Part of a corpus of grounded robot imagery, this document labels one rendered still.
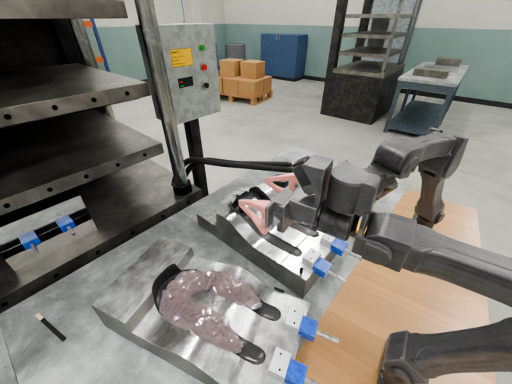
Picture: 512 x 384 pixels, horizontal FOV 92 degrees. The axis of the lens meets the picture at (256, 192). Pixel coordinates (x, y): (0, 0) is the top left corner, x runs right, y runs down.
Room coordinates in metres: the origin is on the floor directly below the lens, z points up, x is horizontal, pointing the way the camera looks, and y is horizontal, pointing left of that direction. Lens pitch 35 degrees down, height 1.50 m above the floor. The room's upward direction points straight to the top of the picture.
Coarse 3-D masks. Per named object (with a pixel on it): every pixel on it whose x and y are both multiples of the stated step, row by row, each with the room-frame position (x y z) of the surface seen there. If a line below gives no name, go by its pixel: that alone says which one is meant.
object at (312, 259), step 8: (312, 248) 0.52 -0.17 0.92; (304, 256) 0.49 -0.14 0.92; (312, 256) 0.49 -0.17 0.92; (320, 256) 0.50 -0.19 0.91; (304, 264) 0.48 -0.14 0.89; (312, 264) 0.47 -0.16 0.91; (320, 264) 0.47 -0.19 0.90; (328, 264) 0.47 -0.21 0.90; (320, 272) 0.45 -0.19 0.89; (328, 272) 0.45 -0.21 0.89; (344, 280) 0.42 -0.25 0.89
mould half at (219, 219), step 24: (240, 192) 0.90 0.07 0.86; (216, 216) 0.67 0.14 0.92; (240, 216) 0.66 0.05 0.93; (240, 240) 0.60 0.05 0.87; (264, 240) 0.59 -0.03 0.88; (288, 240) 0.59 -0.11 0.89; (312, 240) 0.58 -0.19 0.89; (264, 264) 0.53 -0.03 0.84; (288, 264) 0.48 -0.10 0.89; (288, 288) 0.46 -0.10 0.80
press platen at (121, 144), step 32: (32, 128) 1.20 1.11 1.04; (64, 128) 1.20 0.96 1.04; (96, 128) 1.20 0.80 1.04; (128, 128) 1.20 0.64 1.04; (0, 160) 0.86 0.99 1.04; (32, 160) 0.86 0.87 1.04; (64, 160) 0.86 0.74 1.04; (96, 160) 0.86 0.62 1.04; (128, 160) 0.90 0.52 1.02; (0, 192) 0.64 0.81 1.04; (32, 192) 0.66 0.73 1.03
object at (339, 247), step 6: (324, 234) 0.58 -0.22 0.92; (324, 240) 0.56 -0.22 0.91; (330, 240) 0.56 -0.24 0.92; (336, 240) 0.57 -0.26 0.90; (330, 246) 0.55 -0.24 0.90; (336, 246) 0.54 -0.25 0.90; (342, 246) 0.54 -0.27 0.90; (336, 252) 0.53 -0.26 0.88; (342, 252) 0.52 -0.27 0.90; (348, 252) 0.53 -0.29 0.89; (360, 258) 0.50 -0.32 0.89
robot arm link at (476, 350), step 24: (408, 336) 0.25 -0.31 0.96; (432, 336) 0.23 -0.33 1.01; (456, 336) 0.21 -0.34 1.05; (480, 336) 0.19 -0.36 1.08; (504, 336) 0.18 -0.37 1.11; (384, 360) 0.22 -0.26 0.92; (408, 360) 0.20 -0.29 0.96; (432, 360) 0.19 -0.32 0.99; (456, 360) 0.18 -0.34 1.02; (480, 360) 0.17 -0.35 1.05; (504, 360) 0.16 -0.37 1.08
